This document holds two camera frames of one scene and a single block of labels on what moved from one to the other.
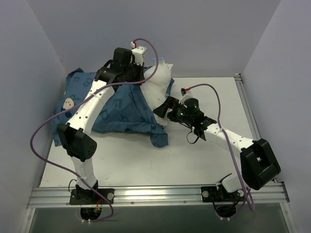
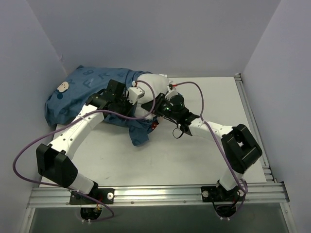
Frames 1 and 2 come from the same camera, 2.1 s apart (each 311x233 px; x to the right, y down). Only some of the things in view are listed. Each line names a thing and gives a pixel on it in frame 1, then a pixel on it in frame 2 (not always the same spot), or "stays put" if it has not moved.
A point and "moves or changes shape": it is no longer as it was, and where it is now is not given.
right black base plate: (211, 194) stays put
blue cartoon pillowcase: (122, 110) moves or changes shape
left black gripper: (137, 69) → (125, 105)
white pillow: (150, 71) → (154, 85)
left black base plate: (89, 196) stays put
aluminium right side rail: (248, 111) stays put
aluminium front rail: (274, 193) stays put
